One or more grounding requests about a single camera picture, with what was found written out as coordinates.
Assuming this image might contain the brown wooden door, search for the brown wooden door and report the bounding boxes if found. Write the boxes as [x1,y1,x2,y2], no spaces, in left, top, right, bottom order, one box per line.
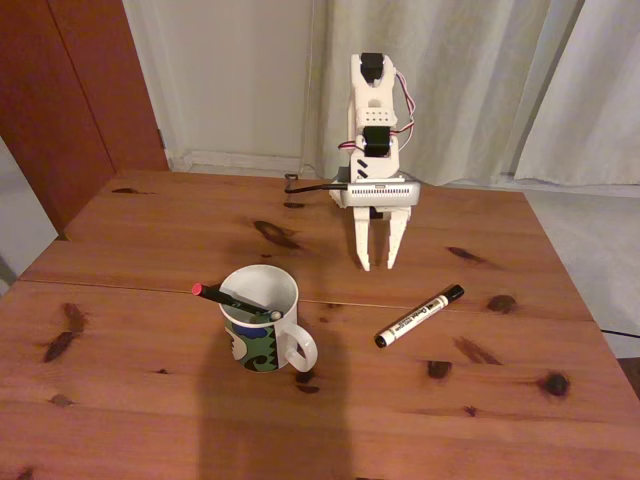
[0,0,170,241]

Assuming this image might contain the black pen red caps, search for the black pen red caps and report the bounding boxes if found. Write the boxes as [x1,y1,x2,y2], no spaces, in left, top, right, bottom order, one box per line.
[191,282,266,319]

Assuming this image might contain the white whiteboard marker black cap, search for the white whiteboard marker black cap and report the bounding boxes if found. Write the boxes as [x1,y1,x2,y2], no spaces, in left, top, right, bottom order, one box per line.
[373,284,466,350]

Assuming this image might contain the narrow white curtain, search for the narrow white curtain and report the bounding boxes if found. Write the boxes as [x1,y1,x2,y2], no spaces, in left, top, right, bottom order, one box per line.
[514,0,640,189]

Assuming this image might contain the black camera cable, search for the black camera cable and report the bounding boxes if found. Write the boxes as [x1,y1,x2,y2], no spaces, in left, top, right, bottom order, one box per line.
[283,173,347,195]

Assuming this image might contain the wide white curtain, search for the wide white curtain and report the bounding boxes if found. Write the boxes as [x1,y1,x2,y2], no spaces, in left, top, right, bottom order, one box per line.
[299,0,584,187]

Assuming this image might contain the silver camera box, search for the silver camera box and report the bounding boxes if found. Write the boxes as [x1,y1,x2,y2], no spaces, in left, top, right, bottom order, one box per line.
[342,180,421,209]

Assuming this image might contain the white mug green blue pattern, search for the white mug green blue pattern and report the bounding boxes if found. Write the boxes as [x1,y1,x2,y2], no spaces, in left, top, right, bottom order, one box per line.
[217,264,319,374]

